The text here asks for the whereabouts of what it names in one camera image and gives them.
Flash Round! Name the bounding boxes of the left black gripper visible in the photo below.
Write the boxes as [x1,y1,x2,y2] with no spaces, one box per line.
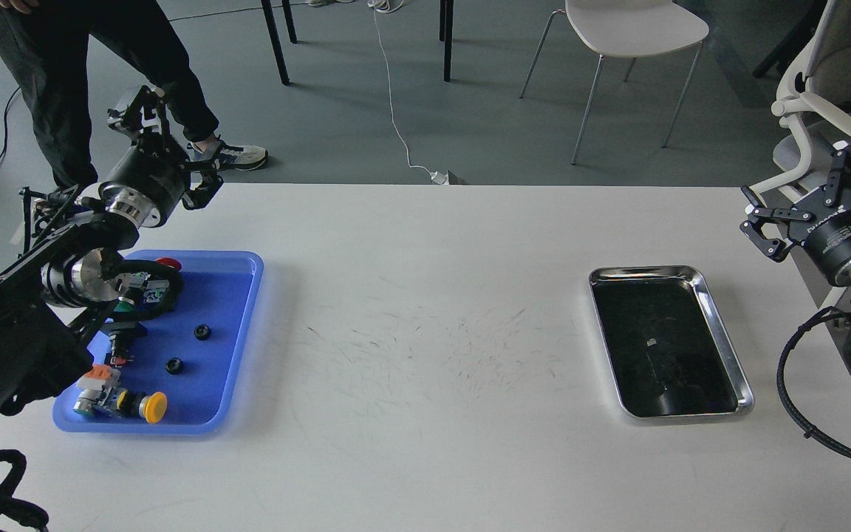
[98,86,224,227]

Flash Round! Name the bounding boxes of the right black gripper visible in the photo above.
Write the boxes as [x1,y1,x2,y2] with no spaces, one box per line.
[739,139,851,287]

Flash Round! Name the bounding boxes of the black gear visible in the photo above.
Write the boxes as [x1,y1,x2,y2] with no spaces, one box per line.
[163,357,185,375]
[193,324,212,341]

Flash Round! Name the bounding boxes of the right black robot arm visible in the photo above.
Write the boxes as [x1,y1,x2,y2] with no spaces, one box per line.
[740,141,851,371]

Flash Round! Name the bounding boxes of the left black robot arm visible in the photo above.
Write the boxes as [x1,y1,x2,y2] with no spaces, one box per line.
[0,84,224,531]

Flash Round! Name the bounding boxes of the silver metal tray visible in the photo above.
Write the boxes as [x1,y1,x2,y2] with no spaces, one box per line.
[588,265,754,424]

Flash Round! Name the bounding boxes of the blue plastic tray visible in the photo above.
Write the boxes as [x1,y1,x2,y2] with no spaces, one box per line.
[52,249,264,435]

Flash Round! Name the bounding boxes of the person in black clothes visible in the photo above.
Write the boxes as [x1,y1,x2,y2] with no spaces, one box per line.
[0,0,270,189]

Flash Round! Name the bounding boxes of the white plastic chair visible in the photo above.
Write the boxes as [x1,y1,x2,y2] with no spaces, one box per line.
[520,1,710,165]

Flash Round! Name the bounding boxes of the black table legs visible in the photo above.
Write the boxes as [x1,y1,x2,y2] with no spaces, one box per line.
[258,1,454,86]

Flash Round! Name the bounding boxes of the red push button switch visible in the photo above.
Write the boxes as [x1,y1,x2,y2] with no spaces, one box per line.
[154,256,182,270]

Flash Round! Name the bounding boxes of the green push button switch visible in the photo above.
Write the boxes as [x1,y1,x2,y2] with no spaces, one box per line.
[115,296,136,313]

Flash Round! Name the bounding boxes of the black selector switch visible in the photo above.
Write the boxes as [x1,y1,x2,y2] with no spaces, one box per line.
[100,321,148,368]

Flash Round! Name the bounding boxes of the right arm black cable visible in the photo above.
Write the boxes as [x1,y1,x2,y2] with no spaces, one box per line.
[776,307,851,477]

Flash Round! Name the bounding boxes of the yellow push button switch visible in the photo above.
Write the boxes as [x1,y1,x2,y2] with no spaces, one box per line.
[112,389,168,424]

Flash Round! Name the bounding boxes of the white power cable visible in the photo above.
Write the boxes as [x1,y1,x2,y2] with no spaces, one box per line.
[371,0,463,185]

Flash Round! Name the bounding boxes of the orange grey green switch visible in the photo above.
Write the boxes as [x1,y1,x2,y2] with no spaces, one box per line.
[73,364,121,417]

